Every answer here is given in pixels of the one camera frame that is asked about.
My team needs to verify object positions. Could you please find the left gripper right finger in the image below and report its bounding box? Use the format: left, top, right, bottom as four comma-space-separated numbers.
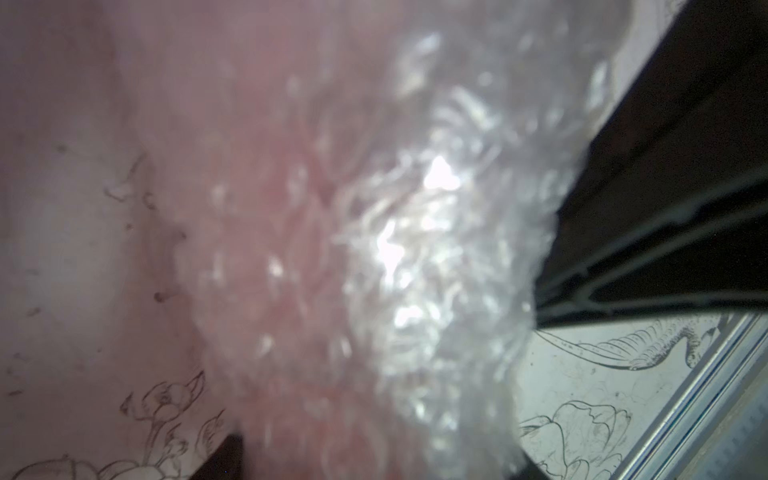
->
518, 453, 549, 480

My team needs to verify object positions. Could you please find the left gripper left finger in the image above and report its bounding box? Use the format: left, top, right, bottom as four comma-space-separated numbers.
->
203, 434, 244, 480

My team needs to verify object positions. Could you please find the clear bubble wrap sheet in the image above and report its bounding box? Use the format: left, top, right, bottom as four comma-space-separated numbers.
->
104, 1, 632, 479

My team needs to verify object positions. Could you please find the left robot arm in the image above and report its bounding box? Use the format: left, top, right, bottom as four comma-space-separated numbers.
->
196, 1, 767, 479

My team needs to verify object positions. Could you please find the aluminium front rail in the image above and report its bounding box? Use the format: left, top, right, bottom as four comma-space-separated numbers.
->
613, 313, 767, 479

